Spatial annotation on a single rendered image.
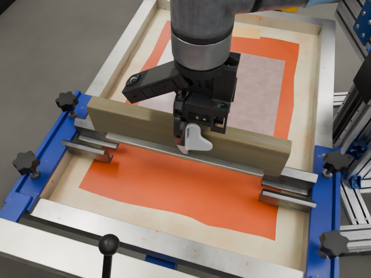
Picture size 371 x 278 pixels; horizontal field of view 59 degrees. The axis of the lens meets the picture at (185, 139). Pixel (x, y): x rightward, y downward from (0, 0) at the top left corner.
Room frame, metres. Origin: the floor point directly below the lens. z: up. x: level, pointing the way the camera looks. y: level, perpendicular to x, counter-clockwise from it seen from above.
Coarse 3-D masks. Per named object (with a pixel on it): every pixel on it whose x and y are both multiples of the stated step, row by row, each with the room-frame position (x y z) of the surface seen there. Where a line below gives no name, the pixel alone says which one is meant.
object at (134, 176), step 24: (168, 24) 0.88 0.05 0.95; (168, 48) 0.77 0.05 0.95; (168, 96) 0.58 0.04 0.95; (120, 144) 0.43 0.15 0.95; (96, 168) 0.36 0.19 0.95; (120, 168) 0.36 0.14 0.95; (144, 168) 0.36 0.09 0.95; (168, 168) 0.36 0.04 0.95; (96, 192) 0.31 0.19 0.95; (120, 192) 0.31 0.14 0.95; (144, 192) 0.31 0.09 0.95; (168, 192) 0.31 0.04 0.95
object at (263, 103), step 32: (256, 64) 0.70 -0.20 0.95; (288, 64) 0.70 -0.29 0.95; (256, 96) 0.58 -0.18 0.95; (288, 96) 0.58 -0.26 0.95; (256, 128) 0.47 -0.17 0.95; (288, 128) 0.47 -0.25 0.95; (192, 192) 0.31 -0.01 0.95; (224, 192) 0.31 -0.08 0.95; (256, 192) 0.31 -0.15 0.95; (224, 224) 0.24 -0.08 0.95; (256, 224) 0.24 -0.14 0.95
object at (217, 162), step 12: (108, 132) 0.37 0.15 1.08; (132, 144) 0.34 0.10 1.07; (144, 144) 0.34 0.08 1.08; (156, 144) 0.34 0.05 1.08; (180, 156) 0.32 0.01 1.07; (192, 156) 0.32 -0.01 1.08; (204, 156) 0.32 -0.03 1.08; (228, 168) 0.29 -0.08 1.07; (240, 168) 0.29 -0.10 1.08; (252, 168) 0.29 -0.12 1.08
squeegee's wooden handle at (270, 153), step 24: (96, 120) 0.38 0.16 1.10; (120, 120) 0.36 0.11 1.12; (144, 120) 0.35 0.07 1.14; (168, 120) 0.35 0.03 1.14; (168, 144) 0.34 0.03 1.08; (216, 144) 0.31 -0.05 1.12; (240, 144) 0.30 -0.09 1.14; (264, 144) 0.30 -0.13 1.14; (288, 144) 0.30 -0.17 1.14; (264, 168) 0.29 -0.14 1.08
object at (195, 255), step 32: (160, 0) 0.96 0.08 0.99; (128, 32) 0.79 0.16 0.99; (320, 32) 0.81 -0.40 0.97; (320, 64) 0.66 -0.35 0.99; (96, 96) 0.54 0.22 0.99; (320, 96) 0.54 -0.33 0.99; (320, 128) 0.45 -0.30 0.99; (64, 160) 0.37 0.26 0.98; (64, 224) 0.22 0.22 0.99; (96, 224) 0.22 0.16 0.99; (128, 224) 0.22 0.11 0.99; (160, 256) 0.17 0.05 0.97; (192, 256) 0.16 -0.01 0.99; (224, 256) 0.16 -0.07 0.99
